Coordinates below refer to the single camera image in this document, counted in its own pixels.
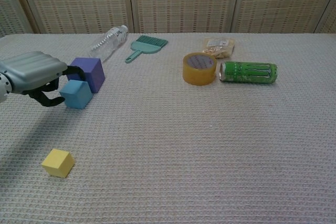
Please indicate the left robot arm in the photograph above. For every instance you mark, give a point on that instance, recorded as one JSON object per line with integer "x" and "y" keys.
{"x": 4, "y": 89}

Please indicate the large purple cube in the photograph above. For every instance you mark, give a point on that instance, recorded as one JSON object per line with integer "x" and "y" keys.
{"x": 93, "y": 70}

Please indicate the clear plastic water bottle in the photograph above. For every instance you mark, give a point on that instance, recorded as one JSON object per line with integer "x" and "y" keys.
{"x": 109, "y": 42}

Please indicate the yellow packing tape roll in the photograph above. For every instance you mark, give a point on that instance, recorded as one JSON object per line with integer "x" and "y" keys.
{"x": 197, "y": 75}

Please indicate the green energy drink can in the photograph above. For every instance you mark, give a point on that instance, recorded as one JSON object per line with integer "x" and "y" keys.
{"x": 249, "y": 72}

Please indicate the light blue cube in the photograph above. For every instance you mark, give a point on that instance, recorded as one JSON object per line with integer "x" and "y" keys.
{"x": 74, "y": 95}

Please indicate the beige woven tablecloth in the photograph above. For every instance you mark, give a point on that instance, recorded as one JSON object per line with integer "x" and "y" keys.
{"x": 183, "y": 142}

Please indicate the clear snack packet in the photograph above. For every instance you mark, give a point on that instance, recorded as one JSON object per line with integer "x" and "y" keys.
{"x": 219, "y": 47}

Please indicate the woven folding screen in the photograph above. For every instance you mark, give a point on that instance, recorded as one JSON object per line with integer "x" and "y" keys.
{"x": 183, "y": 1}

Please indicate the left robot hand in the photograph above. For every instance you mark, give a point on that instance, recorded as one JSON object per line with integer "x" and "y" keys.
{"x": 31, "y": 70}

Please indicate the small yellow cube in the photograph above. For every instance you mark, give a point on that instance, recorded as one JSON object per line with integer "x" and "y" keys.
{"x": 56, "y": 161}

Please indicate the teal hand brush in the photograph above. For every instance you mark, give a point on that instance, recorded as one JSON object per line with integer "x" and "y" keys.
{"x": 146, "y": 47}

